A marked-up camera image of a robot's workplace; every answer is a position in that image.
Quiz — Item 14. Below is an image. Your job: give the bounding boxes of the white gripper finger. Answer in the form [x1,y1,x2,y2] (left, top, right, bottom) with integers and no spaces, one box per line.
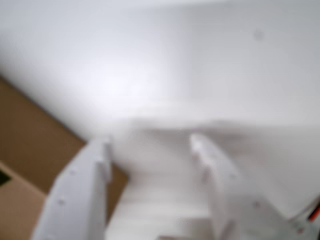
[31,136,113,240]
[190,133,288,240]

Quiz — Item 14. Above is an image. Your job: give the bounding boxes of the brown cardboard box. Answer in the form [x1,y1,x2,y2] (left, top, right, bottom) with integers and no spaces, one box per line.
[0,76,130,240]

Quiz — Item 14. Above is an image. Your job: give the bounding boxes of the red servo cable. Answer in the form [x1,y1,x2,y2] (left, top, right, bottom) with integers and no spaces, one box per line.
[289,197,320,226]

